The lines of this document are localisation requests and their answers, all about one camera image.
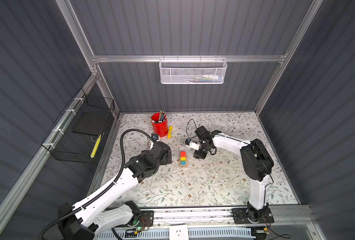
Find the white power outlet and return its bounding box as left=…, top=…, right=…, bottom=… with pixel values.
left=169, top=225, right=189, bottom=240

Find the white wire mesh basket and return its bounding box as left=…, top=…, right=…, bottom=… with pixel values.
left=158, top=57, right=228, bottom=85

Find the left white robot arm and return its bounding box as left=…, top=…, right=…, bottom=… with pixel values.
left=56, top=135, right=171, bottom=240

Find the black foam pad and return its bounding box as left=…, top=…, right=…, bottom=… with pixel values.
left=72, top=113, right=106, bottom=137

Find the black corrugated cable hose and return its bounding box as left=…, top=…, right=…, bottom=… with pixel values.
left=38, top=128, right=155, bottom=240

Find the yellow marker in basket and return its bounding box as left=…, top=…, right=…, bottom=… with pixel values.
left=90, top=135, right=101, bottom=159

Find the red pen cup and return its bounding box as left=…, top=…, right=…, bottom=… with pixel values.
left=151, top=112, right=168, bottom=137

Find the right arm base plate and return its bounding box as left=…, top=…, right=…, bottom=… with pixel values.
left=231, top=207, right=275, bottom=224

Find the yellow marker on table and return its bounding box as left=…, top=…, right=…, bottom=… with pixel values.
left=167, top=126, right=172, bottom=139

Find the black wire wall basket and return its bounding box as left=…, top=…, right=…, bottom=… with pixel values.
left=41, top=89, right=115, bottom=164

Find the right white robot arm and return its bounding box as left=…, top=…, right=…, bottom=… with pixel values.
left=185, top=126, right=274, bottom=211

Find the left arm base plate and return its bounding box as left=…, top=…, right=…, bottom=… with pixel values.
left=125, top=211, right=154, bottom=228

